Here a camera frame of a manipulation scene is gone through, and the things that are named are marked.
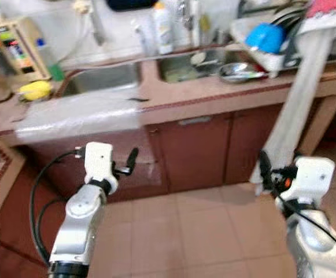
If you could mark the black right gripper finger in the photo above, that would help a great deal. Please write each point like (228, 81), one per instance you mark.
(265, 168)

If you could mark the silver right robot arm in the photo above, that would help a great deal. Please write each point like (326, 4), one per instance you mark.
(312, 240)

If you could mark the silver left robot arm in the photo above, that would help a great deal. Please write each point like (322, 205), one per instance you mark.
(81, 223)

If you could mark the chrome kitchen faucet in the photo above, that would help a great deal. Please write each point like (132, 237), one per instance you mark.
(188, 23)

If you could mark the reddish brown cabinet door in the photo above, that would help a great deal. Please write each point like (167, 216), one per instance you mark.
(251, 145)
(194, 156)
(58, 159)

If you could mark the black tape strip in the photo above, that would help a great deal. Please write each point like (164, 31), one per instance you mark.
(137, 100)

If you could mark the clear bubble wrap sheet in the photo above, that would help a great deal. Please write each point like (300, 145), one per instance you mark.
(75, 116)

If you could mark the large steel sink basin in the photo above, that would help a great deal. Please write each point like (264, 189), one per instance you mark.
(104, 78)

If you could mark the grey towel red truck print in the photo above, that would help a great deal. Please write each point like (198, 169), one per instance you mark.
(306, 87)

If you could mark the shallow steel bowl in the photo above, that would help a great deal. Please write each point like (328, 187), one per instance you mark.
(240, 71)

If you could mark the cluttered steel sink basin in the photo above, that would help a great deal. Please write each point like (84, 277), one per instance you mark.
(179, 67)

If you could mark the white dish rack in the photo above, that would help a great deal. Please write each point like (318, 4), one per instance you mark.
(272, 62)

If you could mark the white round sink strainer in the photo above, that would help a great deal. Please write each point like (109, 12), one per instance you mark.
(198, 58)

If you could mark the blue plastic bowl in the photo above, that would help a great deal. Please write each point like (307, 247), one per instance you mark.
(266, 37)

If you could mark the white detergent bottle yellow cap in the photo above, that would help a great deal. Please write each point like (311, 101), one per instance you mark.
(163, 32)

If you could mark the dark dinner plate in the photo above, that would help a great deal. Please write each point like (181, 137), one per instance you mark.
(289, 20)

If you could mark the cream water ioniser machine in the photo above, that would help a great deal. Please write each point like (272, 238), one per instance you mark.
(20, 46)

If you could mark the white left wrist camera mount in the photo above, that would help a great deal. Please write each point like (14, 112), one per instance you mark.
(98, 162)

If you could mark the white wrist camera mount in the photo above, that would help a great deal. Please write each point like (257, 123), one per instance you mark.
(313, 176)
(98, 162)

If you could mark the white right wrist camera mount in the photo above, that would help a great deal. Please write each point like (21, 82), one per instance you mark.
(313, 176)

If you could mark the cream wall tap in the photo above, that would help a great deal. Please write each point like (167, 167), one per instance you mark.
(95, 29)

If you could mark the black rounded wall panel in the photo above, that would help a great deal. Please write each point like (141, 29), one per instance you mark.
(130, 4)

